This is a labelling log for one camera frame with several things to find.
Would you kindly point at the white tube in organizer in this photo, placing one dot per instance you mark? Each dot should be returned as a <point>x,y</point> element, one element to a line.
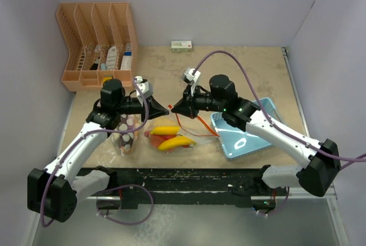
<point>111,58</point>

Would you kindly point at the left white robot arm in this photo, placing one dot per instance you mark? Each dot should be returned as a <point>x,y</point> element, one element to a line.
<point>55,190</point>

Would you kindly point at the red chili pepper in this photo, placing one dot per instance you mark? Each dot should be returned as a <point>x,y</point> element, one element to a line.
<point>157,140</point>

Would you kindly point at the yellow pepper piece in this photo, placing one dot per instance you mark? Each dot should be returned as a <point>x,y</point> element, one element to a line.
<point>175,142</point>

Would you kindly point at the yellow block in organizer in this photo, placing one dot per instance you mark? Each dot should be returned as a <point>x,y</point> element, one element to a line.
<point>106,79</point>

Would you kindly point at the small green white box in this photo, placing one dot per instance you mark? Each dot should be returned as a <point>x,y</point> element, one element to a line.
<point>181,46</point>

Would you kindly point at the orange plastic desk organizer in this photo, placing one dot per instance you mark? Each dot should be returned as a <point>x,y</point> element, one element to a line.
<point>89,30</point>

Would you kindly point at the polka dot zip bag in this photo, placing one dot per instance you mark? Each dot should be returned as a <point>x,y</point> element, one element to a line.
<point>123,144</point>

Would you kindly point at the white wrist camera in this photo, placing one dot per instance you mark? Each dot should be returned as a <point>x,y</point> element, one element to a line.
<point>191,77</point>
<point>144,89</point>

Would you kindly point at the blue plastic basket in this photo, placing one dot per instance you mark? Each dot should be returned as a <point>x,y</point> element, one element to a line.
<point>234,142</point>

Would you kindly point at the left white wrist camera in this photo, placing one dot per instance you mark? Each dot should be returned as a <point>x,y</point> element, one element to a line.
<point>144,89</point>

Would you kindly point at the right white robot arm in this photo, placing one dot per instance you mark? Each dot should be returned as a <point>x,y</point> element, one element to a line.
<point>317,162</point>

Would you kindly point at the blue white box in organizer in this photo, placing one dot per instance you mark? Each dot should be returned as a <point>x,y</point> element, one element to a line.
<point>126,63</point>

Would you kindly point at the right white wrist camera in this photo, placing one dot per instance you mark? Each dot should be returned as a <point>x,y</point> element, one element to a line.
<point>191,77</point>

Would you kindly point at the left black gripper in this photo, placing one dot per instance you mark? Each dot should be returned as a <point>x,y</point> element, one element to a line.
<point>155,109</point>

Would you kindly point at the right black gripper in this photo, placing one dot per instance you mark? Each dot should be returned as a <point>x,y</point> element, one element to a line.
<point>187,106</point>

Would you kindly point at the red zipper clear bag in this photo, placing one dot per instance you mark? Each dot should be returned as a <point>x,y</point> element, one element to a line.
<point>197,129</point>

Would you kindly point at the yellow banana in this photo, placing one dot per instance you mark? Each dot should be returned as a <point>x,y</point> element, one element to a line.
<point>165,130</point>

